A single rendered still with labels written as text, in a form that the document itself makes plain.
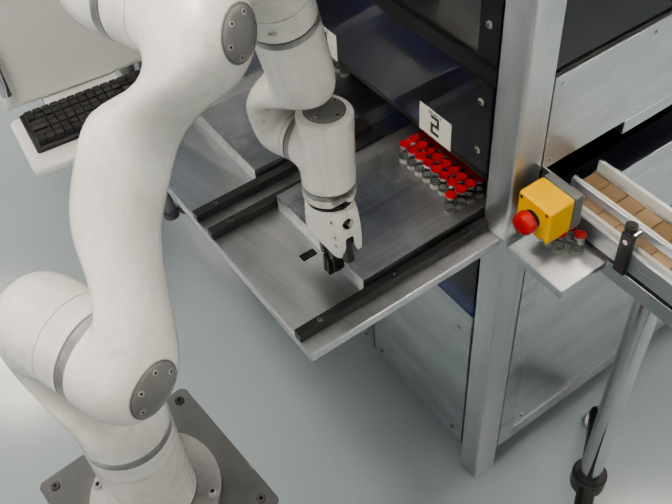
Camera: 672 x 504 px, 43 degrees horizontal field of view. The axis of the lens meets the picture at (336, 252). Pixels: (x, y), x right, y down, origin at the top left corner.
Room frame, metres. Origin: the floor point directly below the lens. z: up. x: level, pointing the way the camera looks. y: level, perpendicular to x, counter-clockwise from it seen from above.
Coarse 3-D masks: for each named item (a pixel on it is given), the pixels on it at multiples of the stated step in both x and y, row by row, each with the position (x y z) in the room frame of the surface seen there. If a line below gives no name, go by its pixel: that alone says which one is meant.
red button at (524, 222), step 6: (522, 210) 0.93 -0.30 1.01; (516, 216) 0.92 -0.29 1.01; (522, 216) 0.92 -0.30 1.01; (528, 216) 0.92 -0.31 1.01; (516, 222) 0.92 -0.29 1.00; (522, 222) 0.91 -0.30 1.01; (528, 222) 0.91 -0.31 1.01; (534, 222) 0.91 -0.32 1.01; (516, 228) 0.92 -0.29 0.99; (522, 228) 0.91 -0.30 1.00; (528, 228) 0.90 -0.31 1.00; (534, 228) 0.90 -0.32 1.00; (522, 234) 0.91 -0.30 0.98; (528, 234) 0.90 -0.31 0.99
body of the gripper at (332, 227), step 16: (320, 208) 0.91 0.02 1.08; (336, 208) 0.91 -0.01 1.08; (352, 208) 0.91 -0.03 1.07; (320, 224) 0.93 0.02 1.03; (336, 224) 0.90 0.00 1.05; (352, 224) 0.91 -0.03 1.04; (320, 240) 0.93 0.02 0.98; (336, 240) 0.90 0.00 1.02; (352, 240) 0.91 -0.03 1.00; (336, 256) 0.90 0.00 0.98
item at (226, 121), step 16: (240, 80) 1.47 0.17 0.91; (256, 80) 1.49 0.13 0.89; (336, 80) 1.48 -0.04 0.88; (352, 80) 1.48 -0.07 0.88; (224, 96) 1.45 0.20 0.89; (240, 96) 1.46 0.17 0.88; (352, 96) 1.42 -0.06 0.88; (368, 96) 1.42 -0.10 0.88; (208, 112) 1.42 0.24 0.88; (224, 112) 1.41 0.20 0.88; (240, 112) 1.41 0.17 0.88; (368, 112) 1.33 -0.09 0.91; (384, 112) 1.35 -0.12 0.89; (208, 128) 1.34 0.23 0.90; (224, 128) 1.36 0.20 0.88; (240, 128) 1.35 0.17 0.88; (224, 144) 1.29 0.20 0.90; (240, 144) 1.31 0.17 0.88; (256, 144) 1.30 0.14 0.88; (240, 160) 1.24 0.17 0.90; (256, 160) 1.25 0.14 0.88; (272, 160) 1.21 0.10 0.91; (288, 160) 1.23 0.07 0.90; (256, 176) 1.19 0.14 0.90
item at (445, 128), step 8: (424, 104) 1.17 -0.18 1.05; (424, 112) 1.17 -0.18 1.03; (432, 112) 1.15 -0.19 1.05; (424, 120) 1.17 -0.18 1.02; (432, 120) 1.15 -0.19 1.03; (440, 120) 1.13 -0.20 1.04; (424, 128) 1.17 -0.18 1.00; (440, 128) 1.13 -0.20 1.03; (448, 128) 1.11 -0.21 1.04; (432, 136) 1.15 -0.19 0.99; (440, 136) 1.13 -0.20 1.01; (448, 136) 1.11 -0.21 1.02; (448, 144) 1.11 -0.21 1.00
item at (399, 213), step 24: (384, 144) 1.25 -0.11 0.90; (360, 168) 1.20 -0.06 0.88; (384, 168) 1.20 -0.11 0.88; (288, 192) 1.13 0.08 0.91; (360, 192) 1.14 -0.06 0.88; (384, 192) 1.13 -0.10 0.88; (408, 192) 1.13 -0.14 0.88; (432, 192) 1.12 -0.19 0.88; (288, 216) 1.09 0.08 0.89; (360, 216) 1.08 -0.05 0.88; (384, 216) 1.07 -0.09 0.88; (408, 216) 1.07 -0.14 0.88; (432, 216) 1.06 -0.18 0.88; (456, 216) 1.05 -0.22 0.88; (480, 216) 1.04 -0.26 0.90; (312, 240) 1.02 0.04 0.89; (384, 240) 1.01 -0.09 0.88; (408, 240) 1.01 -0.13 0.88; (432, 240) 0.98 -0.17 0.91; (360, 264) 0.96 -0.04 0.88; (384, 264) 0.96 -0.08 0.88; (360, 288) 0.91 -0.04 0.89
